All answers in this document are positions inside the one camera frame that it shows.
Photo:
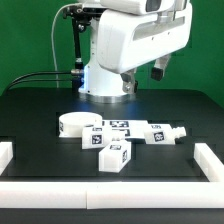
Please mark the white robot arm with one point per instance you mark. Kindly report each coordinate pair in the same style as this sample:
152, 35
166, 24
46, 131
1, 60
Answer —
101, 85

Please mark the white round stool seat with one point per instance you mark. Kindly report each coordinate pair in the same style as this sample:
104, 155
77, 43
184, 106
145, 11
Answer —
71, 124

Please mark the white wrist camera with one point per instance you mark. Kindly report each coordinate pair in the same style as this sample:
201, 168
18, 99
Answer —
142, 7

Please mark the white marker sheet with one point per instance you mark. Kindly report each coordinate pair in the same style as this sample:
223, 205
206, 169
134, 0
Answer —
132, 128

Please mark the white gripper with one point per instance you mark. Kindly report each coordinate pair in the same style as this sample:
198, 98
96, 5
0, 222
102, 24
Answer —
126, 41

